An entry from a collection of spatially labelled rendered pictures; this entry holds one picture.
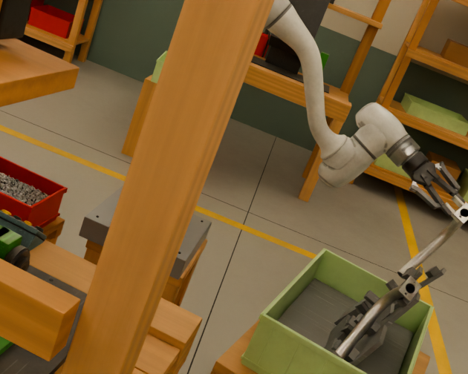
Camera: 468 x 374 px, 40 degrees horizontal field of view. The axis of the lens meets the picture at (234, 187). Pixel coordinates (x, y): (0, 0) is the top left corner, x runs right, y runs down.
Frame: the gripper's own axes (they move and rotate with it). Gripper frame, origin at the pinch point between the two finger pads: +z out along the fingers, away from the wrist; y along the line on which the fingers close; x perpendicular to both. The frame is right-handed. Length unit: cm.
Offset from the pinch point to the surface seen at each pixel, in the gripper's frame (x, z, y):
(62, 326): -90, -23, -96
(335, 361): -12, 10, -58
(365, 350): -11, 13, -50
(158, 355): -26, -18, -92
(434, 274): 14.0, 10.9, -13.9
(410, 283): -17.1, 6.8, -30.8
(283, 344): -8, -2, -66
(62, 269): -18, -52, -100
